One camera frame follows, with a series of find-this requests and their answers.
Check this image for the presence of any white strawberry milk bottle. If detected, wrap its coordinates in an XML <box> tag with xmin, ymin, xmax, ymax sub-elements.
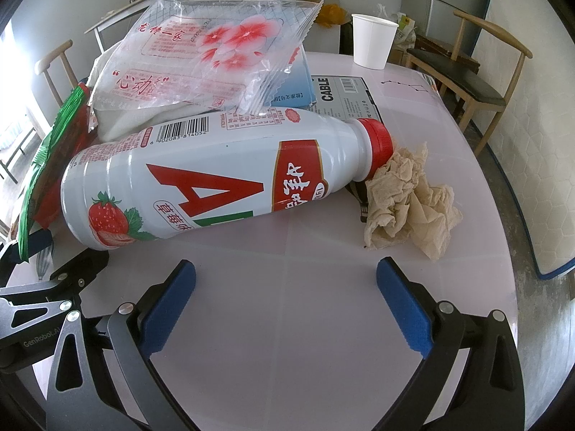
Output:
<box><xmin>60</xmin><ymin>107</ymin><xmax>395</xmax><ymax>250</ymax></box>

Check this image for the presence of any white plastic shopping bag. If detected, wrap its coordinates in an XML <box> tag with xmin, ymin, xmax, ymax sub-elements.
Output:
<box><xmin>377</xmin><ymin>4</ymin><xmax>416</xmax><ymax>46</ymax></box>

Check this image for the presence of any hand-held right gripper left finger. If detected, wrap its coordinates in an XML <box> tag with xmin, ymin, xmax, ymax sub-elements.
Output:
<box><xmin>45</xmin><ymin>259</ymin><xmax>198</xmax><ymax>431</ymax></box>

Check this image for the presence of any crumpled beige tissue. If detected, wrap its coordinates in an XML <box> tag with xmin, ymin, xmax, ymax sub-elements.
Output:
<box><xmin>363</xmin><ymin>141</ymin><xmax>463</xmax><ymax>261</ymax></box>

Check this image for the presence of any blue white packet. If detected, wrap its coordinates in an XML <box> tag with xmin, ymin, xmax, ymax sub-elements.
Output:
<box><xmin>263</xmin><ymin>51</ymin><xmax>316</xmax><ymax>109</ymax></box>

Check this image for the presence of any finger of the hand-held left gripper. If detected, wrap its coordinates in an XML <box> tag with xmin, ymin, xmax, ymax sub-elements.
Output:
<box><xmin>0</xmin><ymin>250</ymin><xmax>109</xmax><ymax>339</ymax></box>
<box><xmin>0</xmin><ymin>228</ymin><xmax>53</xmax><ymax>275</ymax></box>

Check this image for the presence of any clear flower-print plastic bag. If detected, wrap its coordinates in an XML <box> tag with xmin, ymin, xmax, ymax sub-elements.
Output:
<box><xmin>87</xmin><ymin>0</ymin><xmax>326</xmax><ymax>113</ymax></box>

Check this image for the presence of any pale cardboard box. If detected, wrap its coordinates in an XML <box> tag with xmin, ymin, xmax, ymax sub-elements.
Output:
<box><xmin>299</xmin><ymin>0</ymin><xmax>342</xmax><ymax>55</ymax></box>

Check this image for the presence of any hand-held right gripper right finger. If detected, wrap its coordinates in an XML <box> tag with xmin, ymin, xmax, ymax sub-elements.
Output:
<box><xmin>376</xmin><ymin>257</ymin><xmax>526</xmax><ymax>431</ymax></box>

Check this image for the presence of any green snack bag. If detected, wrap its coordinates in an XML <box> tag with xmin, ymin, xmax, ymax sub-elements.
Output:
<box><xmin>17</xmin><ymin>82</ymin><xmax>97</xmax><ymax>263</ymax></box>

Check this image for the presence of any yellow plastic bag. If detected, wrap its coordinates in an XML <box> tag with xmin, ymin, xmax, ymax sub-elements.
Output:
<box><xmin>314</xmin><ymin>4</ymin><xmax>351</xmax><ymax>27</ymax></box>

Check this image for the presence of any white paper cup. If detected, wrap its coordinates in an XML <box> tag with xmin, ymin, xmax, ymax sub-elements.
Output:
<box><xmin>351</xmin><ymin>13</ymin><xmax>400</xmax><ymax>70</ymax></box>

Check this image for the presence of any wooden chair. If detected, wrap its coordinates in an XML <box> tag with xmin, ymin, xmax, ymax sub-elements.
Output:
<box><xmin>35</xmin><ymin>40</ymin><xmax>88</xmax><ymax>108</ymax></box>
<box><xmin>406</xmin><ymin>9</ymin><xmax>534</xmax><ymax>158</ymax></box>

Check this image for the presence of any blue-edged mattress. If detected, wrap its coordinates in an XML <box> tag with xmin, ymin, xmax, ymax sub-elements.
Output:
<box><xmin>471</xmin><ymin>0</ymin><xmax>575</xmax><ymax>281</ymax></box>

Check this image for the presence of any grey cardboard box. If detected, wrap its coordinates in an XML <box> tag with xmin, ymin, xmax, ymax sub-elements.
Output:
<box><xmin>310</xmin><ymin>74</ymin><xmax>383</xmax><ymax>125</ymax></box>

